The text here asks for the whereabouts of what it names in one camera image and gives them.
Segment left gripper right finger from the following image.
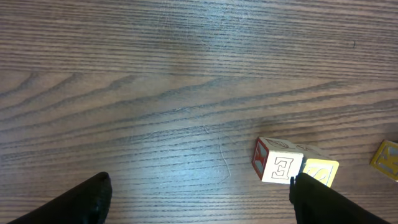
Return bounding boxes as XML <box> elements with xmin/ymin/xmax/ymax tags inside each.
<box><xmin>289</xmin><ymin>173</ymin><xmax>389</xmax><ymax>224</ymax></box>

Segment wooden letter B block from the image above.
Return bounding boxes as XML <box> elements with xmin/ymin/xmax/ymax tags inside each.
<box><xmin>370</xmin><ymin>140</ymin><xmax>397</xmax><ymax>182</ymax></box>

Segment yellow block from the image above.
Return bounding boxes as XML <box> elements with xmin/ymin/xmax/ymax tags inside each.
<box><xmin>296</xmin><ymin>144</ymin><xmax>339</xmax><ymax>187</ymax></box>

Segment wooden letter E block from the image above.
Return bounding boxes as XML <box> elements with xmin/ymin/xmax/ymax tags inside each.
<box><xmin>251</xmin><ymin>137</ymin><xmax>303</xmax><ymax>184</ymax></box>

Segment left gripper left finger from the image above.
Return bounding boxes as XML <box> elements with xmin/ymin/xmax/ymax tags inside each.
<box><xmin>9</xmin><ymin>172</ymin><xmax>112</xmax><ymax>224</ymax></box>

